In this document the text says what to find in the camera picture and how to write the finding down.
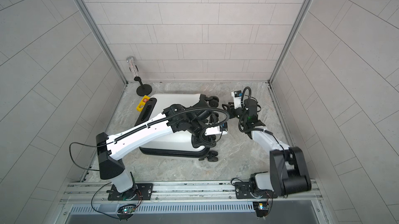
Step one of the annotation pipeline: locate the circuit board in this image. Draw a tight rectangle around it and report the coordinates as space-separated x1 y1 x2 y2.
252 202 271 218
117 204 137 215

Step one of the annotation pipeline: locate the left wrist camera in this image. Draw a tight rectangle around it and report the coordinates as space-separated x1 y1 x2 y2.
205 123 228 136

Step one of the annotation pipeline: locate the white hard-shell suitcase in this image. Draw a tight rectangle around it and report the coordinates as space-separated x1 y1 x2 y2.
135 94 219 162

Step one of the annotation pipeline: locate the left black power cable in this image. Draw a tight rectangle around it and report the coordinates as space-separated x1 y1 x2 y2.
69 141 108 172

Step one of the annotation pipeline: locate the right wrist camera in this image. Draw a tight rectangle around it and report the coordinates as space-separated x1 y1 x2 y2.
231 91 243 109

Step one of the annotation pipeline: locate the yellow triangular block holder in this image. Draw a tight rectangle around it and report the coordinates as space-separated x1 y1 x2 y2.
136 95 150 112

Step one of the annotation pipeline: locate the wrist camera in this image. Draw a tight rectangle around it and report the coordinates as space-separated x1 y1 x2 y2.
231 91 243 109
205 123 228 136

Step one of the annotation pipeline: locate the aluminium mounting rail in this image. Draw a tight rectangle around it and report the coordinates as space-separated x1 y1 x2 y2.
55 180 322 212

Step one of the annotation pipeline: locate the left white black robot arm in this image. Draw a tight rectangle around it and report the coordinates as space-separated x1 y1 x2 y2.
96 103 230 193

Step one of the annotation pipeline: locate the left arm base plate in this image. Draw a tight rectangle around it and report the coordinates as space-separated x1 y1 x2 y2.
107 183 154 201

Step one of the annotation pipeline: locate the right circuit board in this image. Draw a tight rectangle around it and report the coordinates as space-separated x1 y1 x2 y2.
252 202 271 218

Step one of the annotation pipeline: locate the left circuit board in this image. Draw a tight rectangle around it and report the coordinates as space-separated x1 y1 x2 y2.
117 204 137 215

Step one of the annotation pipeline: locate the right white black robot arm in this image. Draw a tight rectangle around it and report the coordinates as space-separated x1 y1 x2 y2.
222 98 312 198

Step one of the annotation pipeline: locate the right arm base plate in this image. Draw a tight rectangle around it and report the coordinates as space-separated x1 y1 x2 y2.
232 181 278 199

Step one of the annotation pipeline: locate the black stand with clear tube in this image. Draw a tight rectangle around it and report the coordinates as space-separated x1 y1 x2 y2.
126 56 152 97

